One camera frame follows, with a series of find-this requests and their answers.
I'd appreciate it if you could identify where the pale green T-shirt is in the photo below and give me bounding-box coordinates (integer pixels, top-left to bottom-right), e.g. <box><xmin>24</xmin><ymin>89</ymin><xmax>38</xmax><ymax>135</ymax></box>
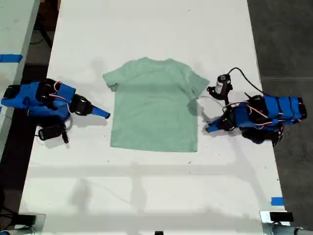
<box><xmin>102</xmin><ymin>56</ymin><xmax>211</xmax><ymax>153</ymax></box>

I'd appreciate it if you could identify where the long blue tape strip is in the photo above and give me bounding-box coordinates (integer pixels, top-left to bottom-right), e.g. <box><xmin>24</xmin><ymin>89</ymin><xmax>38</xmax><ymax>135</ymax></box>
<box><xmin>0</xmin><ymin>53</ymin><xmax>23</xmax><ymax>64</ymax></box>

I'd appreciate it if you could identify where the white side table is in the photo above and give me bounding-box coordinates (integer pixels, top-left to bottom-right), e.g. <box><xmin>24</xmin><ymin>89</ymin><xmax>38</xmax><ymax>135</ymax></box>
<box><xmin>0</xmin><ymin>0</ymin><xmax>41</xmax><ymax>157</ymax></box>

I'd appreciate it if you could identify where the small black box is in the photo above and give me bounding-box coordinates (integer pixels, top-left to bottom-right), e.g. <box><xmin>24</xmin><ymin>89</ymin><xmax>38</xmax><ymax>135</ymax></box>
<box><xmin>18</xmin><ymin>214</ymin><xmax>37</xmax><ymax>225</ymax></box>
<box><xmin>269</xmin><ymin>211</ymin><xmax>294</xmax><ymax>223</ymax></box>

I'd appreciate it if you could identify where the grey table clamp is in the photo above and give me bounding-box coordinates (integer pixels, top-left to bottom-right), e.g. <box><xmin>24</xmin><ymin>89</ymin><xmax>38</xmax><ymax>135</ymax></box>
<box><xmin>271</xmin><ymin>224</ymin><xmax>305</xmax><ymax>235</ymax></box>

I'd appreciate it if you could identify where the black camera box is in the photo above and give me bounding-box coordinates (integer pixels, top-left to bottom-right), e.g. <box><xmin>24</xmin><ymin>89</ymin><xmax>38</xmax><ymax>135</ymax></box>
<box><xmin>37</xmin><ymin>126</ymin><xmax>65</xmax><ymax>141</ymax></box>
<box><xmin>206</xmin><ymin>74</ymin><xmax>233</xmax><ymax>100</ymax></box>

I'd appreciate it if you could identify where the black camera cable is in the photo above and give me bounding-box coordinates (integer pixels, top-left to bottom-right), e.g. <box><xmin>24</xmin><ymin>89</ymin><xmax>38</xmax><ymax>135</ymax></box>
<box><xmin>227</xmin><ymin>67</ymin><xmax>265</xmax><ymax>95</ymax></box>

